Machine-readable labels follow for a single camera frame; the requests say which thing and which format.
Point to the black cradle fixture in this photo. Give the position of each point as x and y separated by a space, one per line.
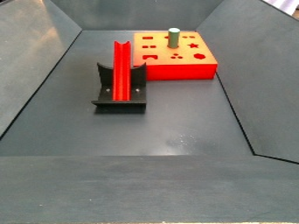
138 87

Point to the red shape sorter block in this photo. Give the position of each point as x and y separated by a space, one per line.
190 62

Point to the green cylinder peg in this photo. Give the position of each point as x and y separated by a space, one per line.
174 34

